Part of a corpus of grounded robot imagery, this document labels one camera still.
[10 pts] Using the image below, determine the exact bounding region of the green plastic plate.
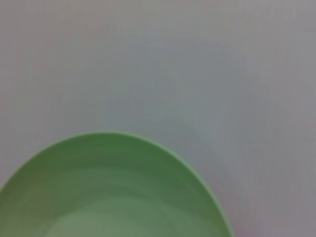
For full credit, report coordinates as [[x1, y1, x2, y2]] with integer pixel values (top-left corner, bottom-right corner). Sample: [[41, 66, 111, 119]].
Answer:
[[0, 131, 236, 237]]

